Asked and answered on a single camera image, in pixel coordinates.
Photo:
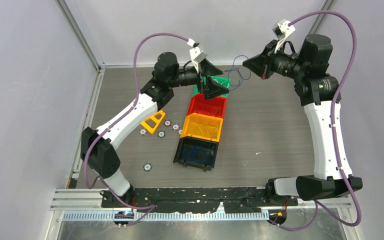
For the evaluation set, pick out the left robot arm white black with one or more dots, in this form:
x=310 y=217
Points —
x=98 y=146

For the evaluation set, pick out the round disc middle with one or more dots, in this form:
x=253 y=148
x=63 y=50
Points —
x=175 y=127

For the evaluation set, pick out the round disc left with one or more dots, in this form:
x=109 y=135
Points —
x=143 y=132

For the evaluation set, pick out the red plastic bin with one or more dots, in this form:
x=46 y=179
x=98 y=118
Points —
x=215 y=107

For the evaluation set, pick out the yellow plastic bin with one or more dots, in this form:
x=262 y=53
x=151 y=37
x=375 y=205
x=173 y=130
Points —
x=202 y=127

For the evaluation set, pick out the lone round disc front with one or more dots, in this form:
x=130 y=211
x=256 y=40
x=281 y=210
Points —
x=147 y=167

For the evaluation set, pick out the black plastic bin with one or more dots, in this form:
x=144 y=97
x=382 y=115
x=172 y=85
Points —
x=197 y=153

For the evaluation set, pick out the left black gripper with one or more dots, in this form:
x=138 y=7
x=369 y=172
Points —
x=212 y=88

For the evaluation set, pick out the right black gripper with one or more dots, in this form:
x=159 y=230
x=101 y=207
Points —
x=261 y=64

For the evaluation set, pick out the yellow triangular plastic piece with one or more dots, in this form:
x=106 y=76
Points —
x=152 y=123

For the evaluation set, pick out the round disc lower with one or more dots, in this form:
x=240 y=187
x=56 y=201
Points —
x=161 y=134

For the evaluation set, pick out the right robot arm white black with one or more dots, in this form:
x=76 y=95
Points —
x=332 y=176

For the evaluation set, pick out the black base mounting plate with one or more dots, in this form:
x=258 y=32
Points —
x=203 y=200

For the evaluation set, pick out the round disc red centre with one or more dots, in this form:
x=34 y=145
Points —
x=167 y=123

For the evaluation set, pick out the aluminium frame rail front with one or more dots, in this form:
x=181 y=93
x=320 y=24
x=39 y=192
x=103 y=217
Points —
x=101 y=205

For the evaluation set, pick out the green plastic bin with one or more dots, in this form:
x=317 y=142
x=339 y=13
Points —
x=226 y=82

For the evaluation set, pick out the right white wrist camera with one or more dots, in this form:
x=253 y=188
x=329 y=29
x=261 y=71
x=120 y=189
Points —
x=282 y=29

